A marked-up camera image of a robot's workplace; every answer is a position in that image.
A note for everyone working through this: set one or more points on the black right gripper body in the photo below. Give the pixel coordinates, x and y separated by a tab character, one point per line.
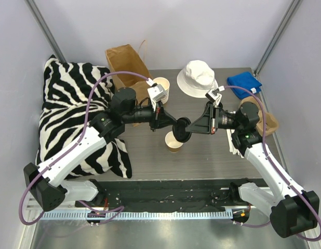
215	120

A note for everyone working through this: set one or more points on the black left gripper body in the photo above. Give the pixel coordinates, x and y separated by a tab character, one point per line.
154	117

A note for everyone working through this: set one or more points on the black plastic cup lid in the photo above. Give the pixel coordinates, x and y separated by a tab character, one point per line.
179	131

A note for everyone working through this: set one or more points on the brown paper coffee cup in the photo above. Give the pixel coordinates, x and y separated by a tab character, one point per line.
172	144

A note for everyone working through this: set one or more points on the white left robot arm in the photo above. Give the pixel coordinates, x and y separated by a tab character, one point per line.
46	181

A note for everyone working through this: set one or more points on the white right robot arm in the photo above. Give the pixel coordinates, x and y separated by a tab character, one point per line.
290	209

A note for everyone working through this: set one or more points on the stack of paper cups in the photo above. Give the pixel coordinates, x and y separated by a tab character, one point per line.
165	84

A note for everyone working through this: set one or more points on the white bucket hat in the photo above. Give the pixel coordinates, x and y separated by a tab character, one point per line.
196	79

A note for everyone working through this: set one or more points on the blue folded cloth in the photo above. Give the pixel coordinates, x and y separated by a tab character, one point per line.
246	81

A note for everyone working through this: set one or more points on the brown pulp cup carrier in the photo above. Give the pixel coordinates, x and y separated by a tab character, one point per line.
271	122

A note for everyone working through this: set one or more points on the brown paper bag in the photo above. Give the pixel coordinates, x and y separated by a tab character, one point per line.
125	58

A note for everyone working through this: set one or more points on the zebra striped pillow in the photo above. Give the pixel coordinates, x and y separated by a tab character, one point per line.
66	89

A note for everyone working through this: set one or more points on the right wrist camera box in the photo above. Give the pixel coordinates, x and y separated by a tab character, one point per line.
214	96

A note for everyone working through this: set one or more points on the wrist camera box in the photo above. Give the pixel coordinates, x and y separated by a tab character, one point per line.
155	93
214	96

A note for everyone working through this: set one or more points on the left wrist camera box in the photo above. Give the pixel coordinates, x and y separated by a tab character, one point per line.
155	93

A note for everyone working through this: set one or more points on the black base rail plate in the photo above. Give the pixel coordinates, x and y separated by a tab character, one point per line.
195	195

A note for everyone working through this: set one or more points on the slotted cable duct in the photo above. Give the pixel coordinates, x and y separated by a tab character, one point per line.
89	215

